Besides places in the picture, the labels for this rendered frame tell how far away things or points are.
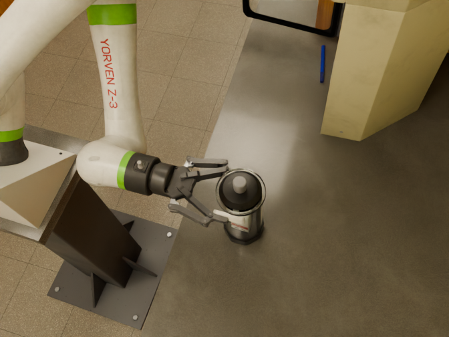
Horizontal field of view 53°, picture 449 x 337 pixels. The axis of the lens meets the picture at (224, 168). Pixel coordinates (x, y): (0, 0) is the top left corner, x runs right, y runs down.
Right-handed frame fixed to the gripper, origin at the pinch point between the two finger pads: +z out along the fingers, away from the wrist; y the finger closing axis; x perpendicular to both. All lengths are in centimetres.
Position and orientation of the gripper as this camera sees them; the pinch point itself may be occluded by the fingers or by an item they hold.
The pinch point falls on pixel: (240, 198)
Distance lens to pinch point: 101.0
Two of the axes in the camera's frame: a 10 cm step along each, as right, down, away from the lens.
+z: 9.5, 2.3, -2.0
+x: 0.8, 4.5, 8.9
